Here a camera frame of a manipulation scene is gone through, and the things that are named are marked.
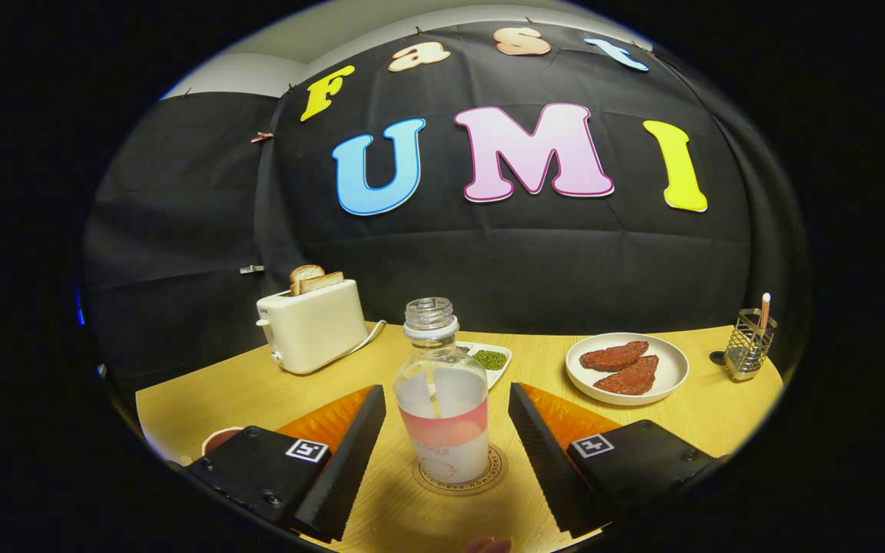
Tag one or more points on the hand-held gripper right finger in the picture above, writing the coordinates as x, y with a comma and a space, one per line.
546, 468

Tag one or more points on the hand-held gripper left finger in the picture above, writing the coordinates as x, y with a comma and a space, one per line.
346, 461

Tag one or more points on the round cork coaster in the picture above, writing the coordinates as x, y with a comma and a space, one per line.
498, 468

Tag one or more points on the clear juice bottle pink label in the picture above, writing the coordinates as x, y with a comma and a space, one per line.
442, 430

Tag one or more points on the wooden table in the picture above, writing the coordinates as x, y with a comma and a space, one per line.
535, 361

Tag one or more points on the small white divided dish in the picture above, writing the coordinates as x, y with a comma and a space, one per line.
492, 361

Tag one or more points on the red meat patty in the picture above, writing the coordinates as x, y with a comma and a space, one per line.
613, 356
631, 378

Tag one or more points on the cream toaster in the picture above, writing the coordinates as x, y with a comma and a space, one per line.
316, 326

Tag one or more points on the round white plate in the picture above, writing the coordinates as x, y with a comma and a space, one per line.
673, 372

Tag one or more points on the toast slice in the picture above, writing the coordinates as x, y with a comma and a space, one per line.
306, 272
323, 281

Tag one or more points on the silver clip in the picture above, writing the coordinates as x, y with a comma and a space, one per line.
251, 269

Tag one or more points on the pink clip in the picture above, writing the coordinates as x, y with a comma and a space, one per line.
262, 137

